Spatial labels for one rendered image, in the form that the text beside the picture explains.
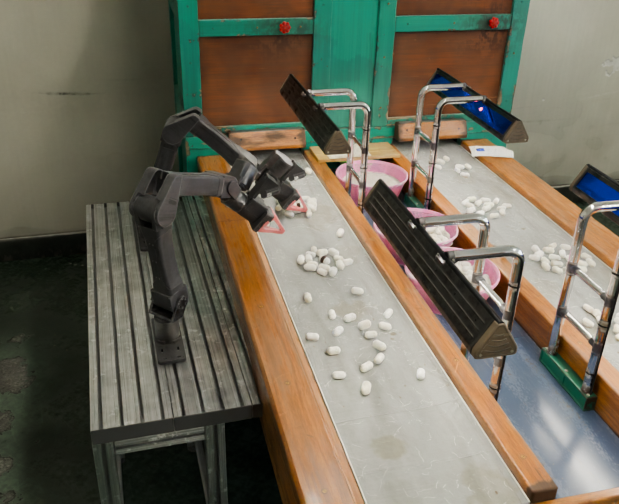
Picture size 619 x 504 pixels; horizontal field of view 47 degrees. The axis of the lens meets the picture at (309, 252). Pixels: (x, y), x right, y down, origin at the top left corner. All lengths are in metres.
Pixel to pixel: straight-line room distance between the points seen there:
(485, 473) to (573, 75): 3.11
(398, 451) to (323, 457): 0.16
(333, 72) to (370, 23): 0.23
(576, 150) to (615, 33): 0.67
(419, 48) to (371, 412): 1.72
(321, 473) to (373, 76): 1.83
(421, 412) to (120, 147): 2.37
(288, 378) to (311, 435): 0.18
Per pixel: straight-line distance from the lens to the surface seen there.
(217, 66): 2.73
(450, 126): 3.01
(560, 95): 4.29
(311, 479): 1.39
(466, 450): 1.52
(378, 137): 2.96
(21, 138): 3.58
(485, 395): 1.63
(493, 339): 1.24
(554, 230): 2.46
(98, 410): 1.74
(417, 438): 1.53
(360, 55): 2.84
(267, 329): 1.76
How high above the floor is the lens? 1.77
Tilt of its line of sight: 29 degrees down
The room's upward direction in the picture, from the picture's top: 2 degrees clockwise
